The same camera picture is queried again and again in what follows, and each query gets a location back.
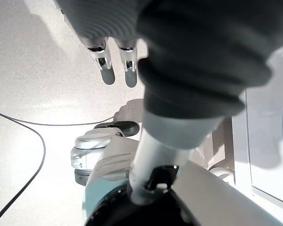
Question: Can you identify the dark left robot hand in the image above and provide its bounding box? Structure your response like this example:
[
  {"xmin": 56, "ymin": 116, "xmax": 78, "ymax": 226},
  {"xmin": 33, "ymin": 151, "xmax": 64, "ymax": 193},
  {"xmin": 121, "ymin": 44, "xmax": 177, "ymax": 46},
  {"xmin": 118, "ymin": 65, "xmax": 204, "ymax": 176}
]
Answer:
[{"xmin": 53, "ymin": 0, "xmax": 283, "ymax": 226}]

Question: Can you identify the silver left robot leg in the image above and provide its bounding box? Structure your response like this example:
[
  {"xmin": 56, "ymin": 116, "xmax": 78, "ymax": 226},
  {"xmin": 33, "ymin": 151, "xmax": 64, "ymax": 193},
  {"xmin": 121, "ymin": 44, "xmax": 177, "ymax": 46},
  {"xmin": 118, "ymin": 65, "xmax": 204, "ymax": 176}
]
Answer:
[{"xmin": 70, "ymin": 129, "xmax": 144, "ymax": 226}]

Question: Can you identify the thin black floor cable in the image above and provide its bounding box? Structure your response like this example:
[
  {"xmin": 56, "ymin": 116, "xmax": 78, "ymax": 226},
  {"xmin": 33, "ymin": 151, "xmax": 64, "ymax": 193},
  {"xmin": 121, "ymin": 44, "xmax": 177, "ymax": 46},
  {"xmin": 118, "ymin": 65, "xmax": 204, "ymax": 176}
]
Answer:
[
  {"xmin": 0, "ymin": 107, "xmax": 115, "ymax": 127},
  {"xmin": 0, "ymin": 122, "xmax": 47, "ymax": 226}
]

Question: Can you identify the silver right robot leg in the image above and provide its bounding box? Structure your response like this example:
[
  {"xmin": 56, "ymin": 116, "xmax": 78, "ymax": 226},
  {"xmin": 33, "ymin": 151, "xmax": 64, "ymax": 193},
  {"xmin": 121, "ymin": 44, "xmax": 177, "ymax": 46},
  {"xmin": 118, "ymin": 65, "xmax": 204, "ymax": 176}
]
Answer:
[{"xmin": 176, "ymin": 161, "xmax": 283, "ymax": 226}]

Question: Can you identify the white medical cart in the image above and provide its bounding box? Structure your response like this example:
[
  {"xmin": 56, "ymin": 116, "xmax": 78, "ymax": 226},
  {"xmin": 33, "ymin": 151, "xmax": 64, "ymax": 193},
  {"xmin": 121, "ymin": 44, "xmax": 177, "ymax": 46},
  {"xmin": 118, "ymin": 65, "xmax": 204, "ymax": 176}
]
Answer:
[{"xmin": 233, "ymin": 43, "xmax": 283, "ymax": 212}]

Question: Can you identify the silver robot leg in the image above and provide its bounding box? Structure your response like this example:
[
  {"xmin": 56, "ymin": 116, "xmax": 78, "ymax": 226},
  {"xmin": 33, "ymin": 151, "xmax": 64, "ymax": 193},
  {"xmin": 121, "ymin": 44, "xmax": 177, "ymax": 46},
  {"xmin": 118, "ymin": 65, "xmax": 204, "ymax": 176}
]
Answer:
[
  {"xmin": 70, "ymin": 129, "xmax": 144, "ymax": 226},
  {"xmin": 176, "ymin": 161, "xmax": 283, "ymax": 226}
]

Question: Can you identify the dark left robot foot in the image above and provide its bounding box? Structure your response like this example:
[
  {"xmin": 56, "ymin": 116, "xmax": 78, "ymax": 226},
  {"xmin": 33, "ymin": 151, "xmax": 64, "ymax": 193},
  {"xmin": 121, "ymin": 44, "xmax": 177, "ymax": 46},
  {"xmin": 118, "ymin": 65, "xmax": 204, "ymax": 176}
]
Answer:
[{"xmin": 93, "ymin": 121, "xmax": 140, "ymax": 137}]

